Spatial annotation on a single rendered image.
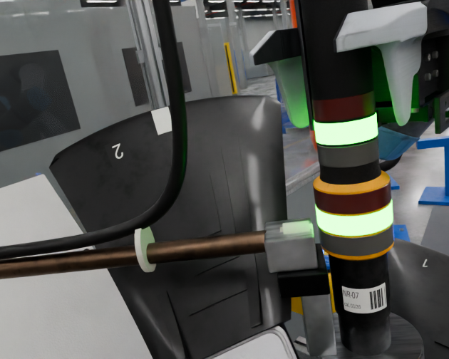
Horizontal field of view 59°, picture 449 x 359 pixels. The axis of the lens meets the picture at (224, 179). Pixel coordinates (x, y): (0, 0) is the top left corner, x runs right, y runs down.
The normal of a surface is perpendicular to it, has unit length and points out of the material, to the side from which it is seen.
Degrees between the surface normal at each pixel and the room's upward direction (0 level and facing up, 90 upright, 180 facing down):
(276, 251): 90
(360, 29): 44
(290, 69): 94
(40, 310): 50
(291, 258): 90
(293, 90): 94
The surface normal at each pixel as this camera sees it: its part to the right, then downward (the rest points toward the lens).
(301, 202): 0.72, 0.07
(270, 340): -0.38, -0.39
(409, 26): 0.57, 0.14
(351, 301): -0.55, 0.33
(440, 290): -0.03, -0.90
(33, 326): 0.44, -0.55
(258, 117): -0.01, -0.64
